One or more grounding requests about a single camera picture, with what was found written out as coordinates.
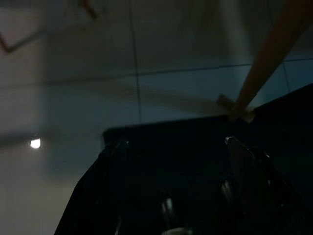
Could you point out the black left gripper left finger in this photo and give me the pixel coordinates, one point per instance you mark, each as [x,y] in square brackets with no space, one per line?
[102,186]

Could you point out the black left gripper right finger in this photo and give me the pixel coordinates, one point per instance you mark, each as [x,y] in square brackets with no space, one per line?
[259,186]

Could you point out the small dark floor mat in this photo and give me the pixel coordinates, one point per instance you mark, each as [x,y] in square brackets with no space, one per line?
[176,151]

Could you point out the dark brown wooden table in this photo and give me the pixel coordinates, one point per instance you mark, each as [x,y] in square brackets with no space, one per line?
[269,58]

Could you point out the wooden chair frame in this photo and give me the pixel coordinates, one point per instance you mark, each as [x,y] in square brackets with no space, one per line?
[89,7]

